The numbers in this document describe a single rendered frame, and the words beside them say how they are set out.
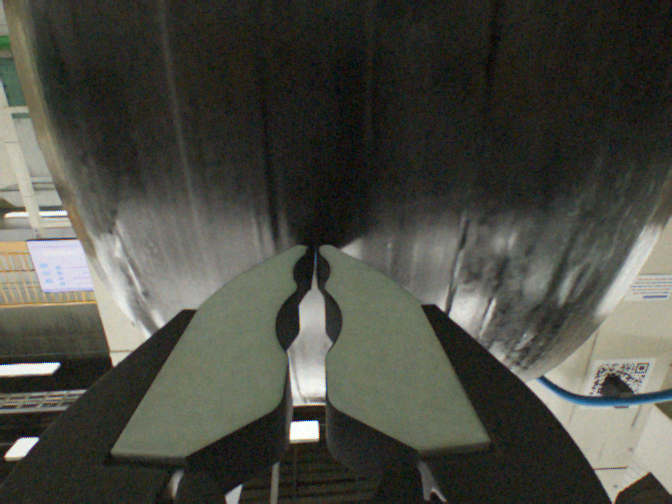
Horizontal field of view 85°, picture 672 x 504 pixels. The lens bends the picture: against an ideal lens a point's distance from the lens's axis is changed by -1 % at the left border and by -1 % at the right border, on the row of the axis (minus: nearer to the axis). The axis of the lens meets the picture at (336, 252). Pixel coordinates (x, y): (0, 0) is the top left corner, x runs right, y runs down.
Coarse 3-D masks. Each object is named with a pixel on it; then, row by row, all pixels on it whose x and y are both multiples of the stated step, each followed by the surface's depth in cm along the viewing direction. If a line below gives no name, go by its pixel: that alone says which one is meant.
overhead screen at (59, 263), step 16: (32, 240) 340; (48, 240) 341; (64, 240) 342; (32, 256) 345; (48, 256) 347; (64, 256) 348; (80, 256) 349; (48, 272) 352; (64, 272) 353; (80, 272) 355; (48, 288) 358; (64, 288) 359; (80, 288) 361
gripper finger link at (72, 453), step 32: (160, 352) 8; (96, 384) 7; (128, 384) 7; (64, 416) 7; (96, 416) 7; (128, 416) 7; (32, 448) 6; (64, 448) 6; (96, 448) 6; (32, 480) 6; (64, 480) 6; (96, 480) 6; (128, 480) 6; (160, 480) 6
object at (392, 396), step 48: (336, 288) 10; (384, 288) 10; (336, 336) 10; (384, 336) 8; (432, 336) 8; (336, 384) 7; (384, 384) 7; (432, 384) 7; (336, 432) 7; (384, 432) 6; (432, 432) 6; (480, 432) 6
